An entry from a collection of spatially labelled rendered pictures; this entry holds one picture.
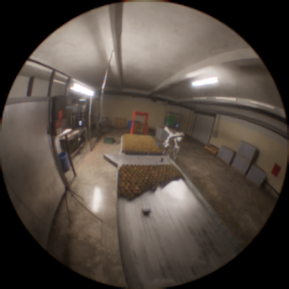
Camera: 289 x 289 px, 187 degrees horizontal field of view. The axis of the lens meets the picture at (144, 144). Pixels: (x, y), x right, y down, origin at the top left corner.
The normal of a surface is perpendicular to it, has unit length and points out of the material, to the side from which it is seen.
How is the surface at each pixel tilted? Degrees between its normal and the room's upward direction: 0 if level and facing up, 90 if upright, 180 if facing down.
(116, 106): 90
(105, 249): 0
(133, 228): 0
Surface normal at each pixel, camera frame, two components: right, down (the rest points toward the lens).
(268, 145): -0.97, -0.06
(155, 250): 0.14, -0.93
